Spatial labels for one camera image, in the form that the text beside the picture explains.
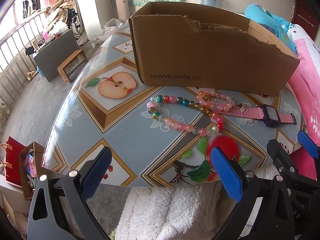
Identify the brown cardboard box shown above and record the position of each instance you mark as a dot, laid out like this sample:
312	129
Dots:
193	45

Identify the pink rolled mat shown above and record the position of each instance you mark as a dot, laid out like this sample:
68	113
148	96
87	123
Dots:
123	10

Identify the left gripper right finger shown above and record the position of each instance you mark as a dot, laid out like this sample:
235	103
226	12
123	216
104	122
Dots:
241	186

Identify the gold silver chain charm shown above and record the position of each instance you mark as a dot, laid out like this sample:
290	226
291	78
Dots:
245	109

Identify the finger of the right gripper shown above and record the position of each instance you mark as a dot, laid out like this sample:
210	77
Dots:
311	147
289	171

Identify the pink floral blanket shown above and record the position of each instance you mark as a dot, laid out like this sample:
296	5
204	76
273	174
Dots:
305	80

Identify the white plastic bag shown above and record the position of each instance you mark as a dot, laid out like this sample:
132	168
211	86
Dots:
109	28

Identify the dark red door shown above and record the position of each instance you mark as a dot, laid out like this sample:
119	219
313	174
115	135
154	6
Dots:
304	16

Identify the pile of clothes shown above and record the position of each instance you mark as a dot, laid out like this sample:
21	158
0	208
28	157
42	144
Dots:
59	12

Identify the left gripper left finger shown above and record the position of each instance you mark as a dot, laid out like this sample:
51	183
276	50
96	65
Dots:
81	185

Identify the red paper bag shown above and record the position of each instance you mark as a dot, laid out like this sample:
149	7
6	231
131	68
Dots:
13	148

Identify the grey cabinet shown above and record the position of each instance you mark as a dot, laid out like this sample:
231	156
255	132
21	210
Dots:
52	55

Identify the fruit pattern table cover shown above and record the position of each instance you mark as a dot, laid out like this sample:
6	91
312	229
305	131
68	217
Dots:
107	106

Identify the blue pillow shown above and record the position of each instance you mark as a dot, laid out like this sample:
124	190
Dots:
275	24

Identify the brown paper bag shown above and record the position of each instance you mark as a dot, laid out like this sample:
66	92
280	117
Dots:
30	168

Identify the wheelchair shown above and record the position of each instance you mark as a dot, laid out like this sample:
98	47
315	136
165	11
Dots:
73	23

